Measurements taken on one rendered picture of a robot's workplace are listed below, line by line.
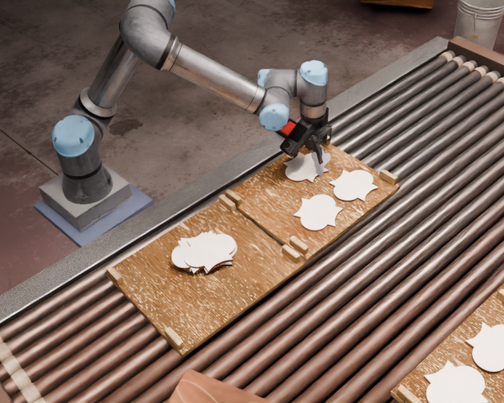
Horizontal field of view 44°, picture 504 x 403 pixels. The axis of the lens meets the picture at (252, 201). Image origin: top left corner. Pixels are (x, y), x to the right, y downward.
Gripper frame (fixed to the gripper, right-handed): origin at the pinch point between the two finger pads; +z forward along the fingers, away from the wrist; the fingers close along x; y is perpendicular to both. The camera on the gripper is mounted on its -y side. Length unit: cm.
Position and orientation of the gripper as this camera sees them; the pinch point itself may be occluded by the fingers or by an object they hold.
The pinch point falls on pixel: (306, 167)
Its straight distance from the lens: 194.0
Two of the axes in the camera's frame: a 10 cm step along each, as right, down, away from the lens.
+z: 0.3, 7.2, 7.0
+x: -6.8, -4.9, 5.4
